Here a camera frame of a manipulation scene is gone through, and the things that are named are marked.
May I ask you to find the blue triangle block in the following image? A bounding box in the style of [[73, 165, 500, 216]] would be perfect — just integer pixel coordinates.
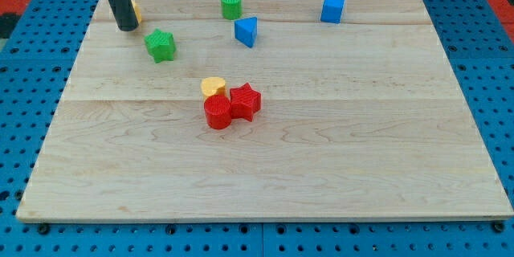
[[234, 17, 258, 48]]

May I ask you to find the red star block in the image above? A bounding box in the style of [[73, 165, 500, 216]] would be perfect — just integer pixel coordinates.
[[229, 83, 262, 121]]

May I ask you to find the yellow block behind rod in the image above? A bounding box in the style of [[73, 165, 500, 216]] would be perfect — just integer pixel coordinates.
[[132, 1, 142, 24]]

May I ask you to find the green cylinder block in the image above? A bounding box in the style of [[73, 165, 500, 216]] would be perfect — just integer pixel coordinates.
[[220, 0, 243, 20]]

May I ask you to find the blue cube block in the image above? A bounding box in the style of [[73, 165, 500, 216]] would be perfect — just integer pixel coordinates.
[[320, 0, 345, 24]]

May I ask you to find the yellow heart block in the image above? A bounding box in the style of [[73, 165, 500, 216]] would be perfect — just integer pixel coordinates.
[[200, 76, 226, 100]]

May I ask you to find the wooden board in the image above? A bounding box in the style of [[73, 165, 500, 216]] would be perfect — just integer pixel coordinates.
[[16, 0, 513, 223]]

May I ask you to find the red cylinder block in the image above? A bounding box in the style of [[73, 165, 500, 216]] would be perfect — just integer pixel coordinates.
[[204, 95, 232, 129]]

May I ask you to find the green star block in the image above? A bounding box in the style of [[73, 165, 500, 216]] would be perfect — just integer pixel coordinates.
[[144, 29, 176, 63]]

